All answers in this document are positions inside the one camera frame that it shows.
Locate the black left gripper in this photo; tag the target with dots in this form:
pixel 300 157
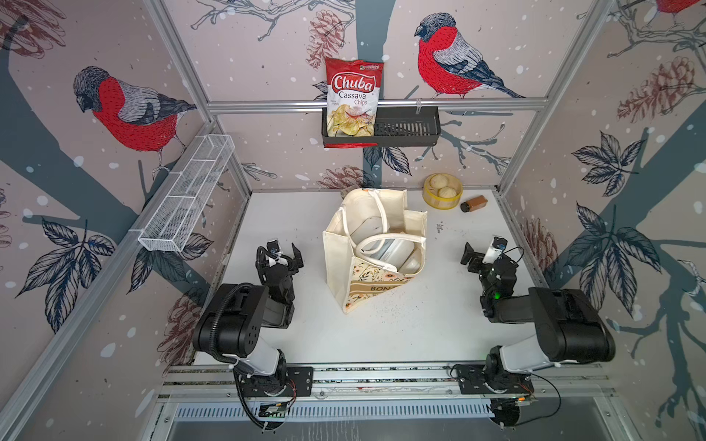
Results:
pixel 297 263

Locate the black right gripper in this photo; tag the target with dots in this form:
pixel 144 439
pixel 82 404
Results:
pixel 467 254

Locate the cream canvas tote bag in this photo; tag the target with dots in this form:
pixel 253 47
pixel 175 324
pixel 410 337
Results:
pixel 361 214

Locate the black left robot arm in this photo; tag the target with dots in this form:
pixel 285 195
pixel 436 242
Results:
pixel 229 329

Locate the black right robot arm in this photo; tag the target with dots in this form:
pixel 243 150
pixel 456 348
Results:
pixel 567 328

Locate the red Chuba cassava chips bag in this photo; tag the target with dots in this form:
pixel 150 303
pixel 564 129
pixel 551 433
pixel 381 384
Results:
pixel 353 93

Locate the small brown bottle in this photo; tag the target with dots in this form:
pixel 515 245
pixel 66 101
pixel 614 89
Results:
pixel 473 204

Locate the beige bun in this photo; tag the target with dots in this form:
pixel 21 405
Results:
pixel 438 181
pixel 447 192

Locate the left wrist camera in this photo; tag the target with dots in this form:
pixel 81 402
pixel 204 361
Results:
pixel 273 247

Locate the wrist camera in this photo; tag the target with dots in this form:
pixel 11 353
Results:
pixel 497 247
pixel 273 247

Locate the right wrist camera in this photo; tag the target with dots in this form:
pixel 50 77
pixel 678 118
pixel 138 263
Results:
pixel 497 247

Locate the white wire mesh tray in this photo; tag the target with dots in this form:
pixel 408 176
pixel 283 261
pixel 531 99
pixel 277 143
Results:
pixel 177 215

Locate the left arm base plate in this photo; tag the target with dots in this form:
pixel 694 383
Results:
pixel 291 382

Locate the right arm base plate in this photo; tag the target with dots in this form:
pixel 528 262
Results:
pixel 474 379

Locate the black wire wall basket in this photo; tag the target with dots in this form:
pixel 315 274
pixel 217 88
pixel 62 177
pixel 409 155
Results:
pixel 394 127

